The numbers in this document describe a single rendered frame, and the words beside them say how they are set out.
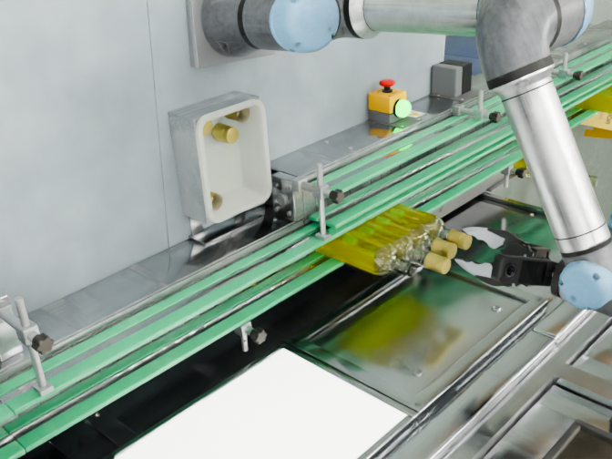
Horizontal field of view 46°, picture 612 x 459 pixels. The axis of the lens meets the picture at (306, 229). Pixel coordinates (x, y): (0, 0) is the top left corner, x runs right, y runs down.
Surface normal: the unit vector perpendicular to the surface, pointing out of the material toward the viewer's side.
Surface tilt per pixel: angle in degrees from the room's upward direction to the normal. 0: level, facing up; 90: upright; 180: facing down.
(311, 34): 8
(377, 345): 90
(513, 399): 90
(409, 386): 90
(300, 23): 8
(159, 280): 90
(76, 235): 0
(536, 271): 28
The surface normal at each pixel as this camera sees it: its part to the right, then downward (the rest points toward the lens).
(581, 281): -0.69, 0.36
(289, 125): 0.72, 0.27
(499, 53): -0.63, 0.11
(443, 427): -0.06, -0.89
